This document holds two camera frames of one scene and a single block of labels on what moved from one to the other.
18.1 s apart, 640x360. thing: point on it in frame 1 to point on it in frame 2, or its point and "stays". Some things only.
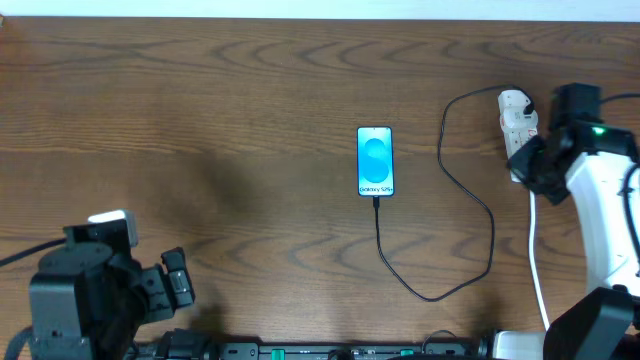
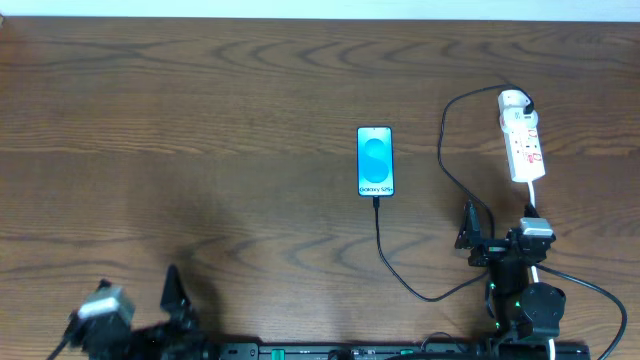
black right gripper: (530, 166) to (493, 250)
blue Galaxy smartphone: (375, 161) stays
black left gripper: (163, 286) to (163, 326)
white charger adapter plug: (514, 117) stays
